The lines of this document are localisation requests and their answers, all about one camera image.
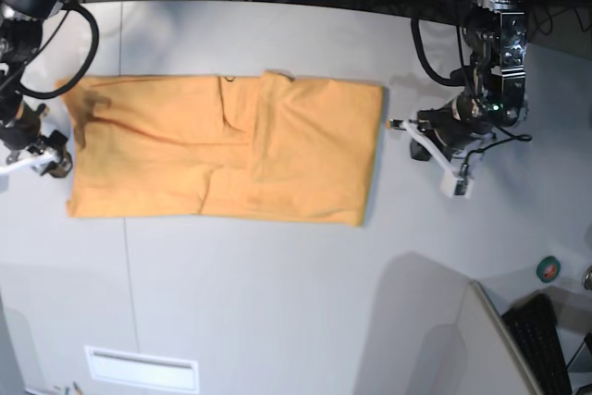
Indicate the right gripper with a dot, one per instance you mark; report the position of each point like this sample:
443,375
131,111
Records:
23,132

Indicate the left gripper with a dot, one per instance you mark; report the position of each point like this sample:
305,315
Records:
456,125

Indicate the orange t-shirt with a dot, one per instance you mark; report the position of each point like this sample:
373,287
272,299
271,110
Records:
270,147

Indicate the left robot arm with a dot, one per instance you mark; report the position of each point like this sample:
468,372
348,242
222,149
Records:
492,79

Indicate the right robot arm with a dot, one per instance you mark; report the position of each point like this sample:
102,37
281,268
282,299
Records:
22,41

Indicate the green tape roll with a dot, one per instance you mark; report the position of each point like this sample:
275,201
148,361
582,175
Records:
548,269

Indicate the black keyboard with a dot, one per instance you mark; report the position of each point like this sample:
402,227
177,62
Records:
533,329

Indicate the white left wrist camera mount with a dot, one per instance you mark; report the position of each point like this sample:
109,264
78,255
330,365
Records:
457,179

